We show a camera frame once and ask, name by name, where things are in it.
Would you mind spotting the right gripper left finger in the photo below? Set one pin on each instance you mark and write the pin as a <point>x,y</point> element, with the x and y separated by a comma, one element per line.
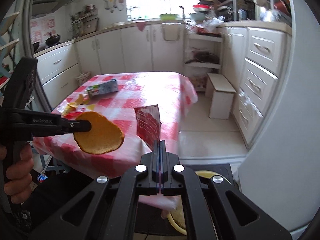
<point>151,176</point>

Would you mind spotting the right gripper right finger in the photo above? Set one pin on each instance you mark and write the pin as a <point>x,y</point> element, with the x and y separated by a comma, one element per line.
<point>166,162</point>

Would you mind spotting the red white snack bag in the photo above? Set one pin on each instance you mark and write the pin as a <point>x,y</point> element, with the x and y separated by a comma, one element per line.
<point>148,124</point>

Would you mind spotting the orange round peel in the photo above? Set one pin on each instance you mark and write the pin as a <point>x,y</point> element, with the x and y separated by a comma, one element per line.
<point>104,136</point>

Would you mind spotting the blue milk carton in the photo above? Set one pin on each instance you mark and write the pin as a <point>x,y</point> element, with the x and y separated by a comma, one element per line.
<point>108,87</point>

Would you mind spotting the yellow trash bin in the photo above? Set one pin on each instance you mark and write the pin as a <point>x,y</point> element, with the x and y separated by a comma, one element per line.
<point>197,216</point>

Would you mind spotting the person's left hand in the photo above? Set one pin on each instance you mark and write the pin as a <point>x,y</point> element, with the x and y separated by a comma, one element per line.
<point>18,186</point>

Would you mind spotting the yellow peel scraps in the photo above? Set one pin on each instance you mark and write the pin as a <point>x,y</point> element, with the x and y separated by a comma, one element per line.
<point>79,105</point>

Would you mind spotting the floral waste basket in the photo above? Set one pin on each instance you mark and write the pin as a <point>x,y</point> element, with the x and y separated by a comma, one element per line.
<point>82,78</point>

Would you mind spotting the red checkered tablecloth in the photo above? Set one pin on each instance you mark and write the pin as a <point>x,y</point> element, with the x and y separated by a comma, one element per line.
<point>172,92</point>

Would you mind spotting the white step stool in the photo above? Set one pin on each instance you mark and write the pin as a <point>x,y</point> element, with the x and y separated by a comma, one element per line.
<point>221,93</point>

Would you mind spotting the silver refrigerator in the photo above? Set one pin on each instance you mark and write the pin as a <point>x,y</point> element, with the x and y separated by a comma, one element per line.
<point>281,172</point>

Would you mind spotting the black pan on shelf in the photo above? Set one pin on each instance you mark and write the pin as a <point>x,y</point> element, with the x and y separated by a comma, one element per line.
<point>204,57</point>

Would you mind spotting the white shelf rack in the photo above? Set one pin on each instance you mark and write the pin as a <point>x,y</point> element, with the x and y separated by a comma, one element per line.
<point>197,72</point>

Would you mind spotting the white hanging bag holder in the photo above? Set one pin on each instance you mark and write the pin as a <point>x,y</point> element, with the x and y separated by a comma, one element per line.
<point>171,31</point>

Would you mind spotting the green bowl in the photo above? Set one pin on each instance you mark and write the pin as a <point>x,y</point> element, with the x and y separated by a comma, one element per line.
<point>168,17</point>

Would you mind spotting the red pot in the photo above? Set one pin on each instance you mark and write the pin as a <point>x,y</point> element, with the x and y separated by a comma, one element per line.
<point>283,7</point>

